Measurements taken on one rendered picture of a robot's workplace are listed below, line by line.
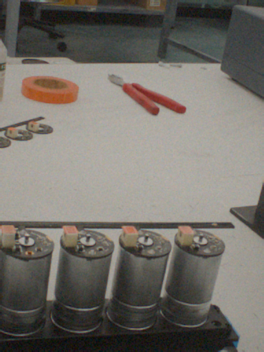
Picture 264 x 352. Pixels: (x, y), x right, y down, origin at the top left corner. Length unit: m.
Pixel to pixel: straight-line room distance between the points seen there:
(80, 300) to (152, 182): 0.24
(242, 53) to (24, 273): 0.63
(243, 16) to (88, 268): 0.62
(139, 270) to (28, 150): 0.27
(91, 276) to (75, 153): 0.28
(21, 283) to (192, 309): 0.09
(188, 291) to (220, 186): 0.24
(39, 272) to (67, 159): 0.27
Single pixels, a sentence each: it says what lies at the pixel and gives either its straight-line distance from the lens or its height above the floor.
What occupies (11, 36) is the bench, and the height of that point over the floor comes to 0.31.
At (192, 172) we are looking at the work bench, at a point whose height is 0.75.
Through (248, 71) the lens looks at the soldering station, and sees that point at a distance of 0.87.
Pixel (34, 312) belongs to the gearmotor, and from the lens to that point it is 0.31.
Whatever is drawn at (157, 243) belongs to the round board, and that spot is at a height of 0.81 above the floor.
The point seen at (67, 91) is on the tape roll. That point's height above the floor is 0.76.
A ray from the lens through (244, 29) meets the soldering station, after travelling 0.88.
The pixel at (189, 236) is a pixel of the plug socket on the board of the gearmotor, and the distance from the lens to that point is 0.32.
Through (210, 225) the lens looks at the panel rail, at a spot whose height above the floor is 0.81.
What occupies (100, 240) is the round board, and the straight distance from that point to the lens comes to 0.31.
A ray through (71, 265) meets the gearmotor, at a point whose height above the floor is 0.81.
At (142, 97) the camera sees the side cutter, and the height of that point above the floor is 0.76.
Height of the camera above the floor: 0.96
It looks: 23 degrees down
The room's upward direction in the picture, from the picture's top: 10 degrees clockwise
